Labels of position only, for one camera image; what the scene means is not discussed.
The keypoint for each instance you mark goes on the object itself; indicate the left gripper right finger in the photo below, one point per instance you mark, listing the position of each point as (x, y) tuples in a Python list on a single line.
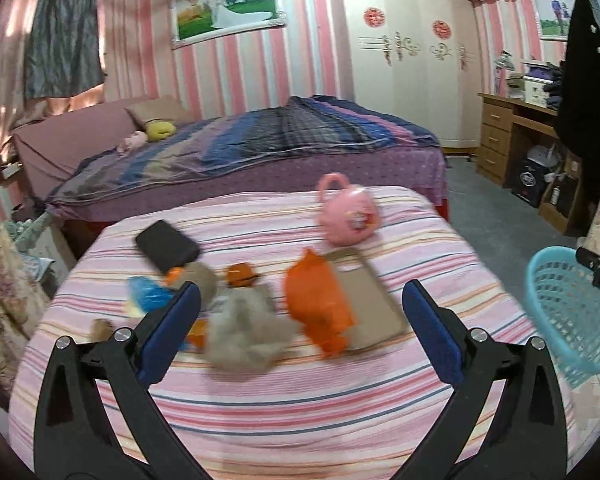
[(527, 438)]

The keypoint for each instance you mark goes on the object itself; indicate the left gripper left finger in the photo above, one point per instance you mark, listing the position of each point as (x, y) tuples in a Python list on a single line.
[(73, 437)]

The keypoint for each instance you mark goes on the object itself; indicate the brown paper ball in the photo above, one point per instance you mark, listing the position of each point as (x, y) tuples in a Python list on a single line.
[(101, 330)]

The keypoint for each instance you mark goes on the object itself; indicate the blue plastic bag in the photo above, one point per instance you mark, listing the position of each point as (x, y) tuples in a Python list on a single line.
[(146, 295)]

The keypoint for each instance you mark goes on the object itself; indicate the beige cloth pouch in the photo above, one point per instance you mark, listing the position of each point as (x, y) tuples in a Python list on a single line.
[(245, 332)]

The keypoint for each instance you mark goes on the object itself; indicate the orange plastic cup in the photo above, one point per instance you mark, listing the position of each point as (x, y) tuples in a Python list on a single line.
[(241, 275)]

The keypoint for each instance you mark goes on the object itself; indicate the orange plastic bag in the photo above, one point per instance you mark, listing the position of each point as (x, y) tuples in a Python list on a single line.
[(314, 298)]

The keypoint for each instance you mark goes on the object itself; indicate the light blue plastic laundry basket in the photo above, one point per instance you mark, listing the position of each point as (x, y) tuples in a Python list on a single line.
[(564, 306)]

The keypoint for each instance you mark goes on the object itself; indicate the black box under desk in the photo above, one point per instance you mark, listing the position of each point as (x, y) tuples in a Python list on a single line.
[(529, 181)]

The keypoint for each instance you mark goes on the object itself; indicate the floral curtain left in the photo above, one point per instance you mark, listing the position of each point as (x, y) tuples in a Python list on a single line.
[(22, 305)]

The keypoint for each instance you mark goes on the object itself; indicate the black hanging coat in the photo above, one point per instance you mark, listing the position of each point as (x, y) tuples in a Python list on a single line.
[(578, 120)]

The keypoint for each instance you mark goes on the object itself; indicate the wooden desk with drawers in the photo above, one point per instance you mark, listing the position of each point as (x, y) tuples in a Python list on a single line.
[(511, 130)]

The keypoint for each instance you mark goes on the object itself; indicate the white box on desk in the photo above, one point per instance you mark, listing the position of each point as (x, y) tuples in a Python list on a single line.
[(534, 92)]

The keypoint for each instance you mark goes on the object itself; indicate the brown phone case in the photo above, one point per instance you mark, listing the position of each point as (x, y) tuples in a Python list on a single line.
[(377, 316)]

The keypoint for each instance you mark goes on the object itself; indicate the black wallet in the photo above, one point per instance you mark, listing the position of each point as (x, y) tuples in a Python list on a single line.
[(166, 247)]

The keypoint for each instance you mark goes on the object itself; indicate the desk lamp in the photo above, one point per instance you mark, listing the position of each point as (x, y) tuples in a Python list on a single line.
[(503, 63)]

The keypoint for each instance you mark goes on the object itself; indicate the pink cartoon mug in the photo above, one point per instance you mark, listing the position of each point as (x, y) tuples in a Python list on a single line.
[(348, 213)]

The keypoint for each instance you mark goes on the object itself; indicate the small framed photo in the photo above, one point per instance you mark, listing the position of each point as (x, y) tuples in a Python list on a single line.
[(554, 17)]

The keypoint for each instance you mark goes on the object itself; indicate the large bed with plaid blanket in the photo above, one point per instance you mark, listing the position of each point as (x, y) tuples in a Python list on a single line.
[(75, 172)]

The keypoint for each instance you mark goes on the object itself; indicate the white wardrobe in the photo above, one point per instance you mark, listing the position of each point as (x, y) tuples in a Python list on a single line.
[(419, 60)]

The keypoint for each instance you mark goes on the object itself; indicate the pink plush toy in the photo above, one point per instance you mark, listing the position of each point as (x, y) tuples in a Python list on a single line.
[(132, 143)]

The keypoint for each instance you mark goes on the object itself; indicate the yellow plush toy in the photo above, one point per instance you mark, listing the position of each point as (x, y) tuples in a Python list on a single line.
[(158, 130)]

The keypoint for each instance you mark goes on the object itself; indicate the brown pillow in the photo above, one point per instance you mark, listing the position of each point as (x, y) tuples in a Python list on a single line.
[(165, 109)]

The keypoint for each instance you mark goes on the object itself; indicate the dark grey window curtain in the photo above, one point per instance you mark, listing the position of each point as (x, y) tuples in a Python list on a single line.
[(61, 59)]

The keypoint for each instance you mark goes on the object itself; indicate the framed wedding photo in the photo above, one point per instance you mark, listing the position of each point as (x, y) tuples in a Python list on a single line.
[(195, 21)]

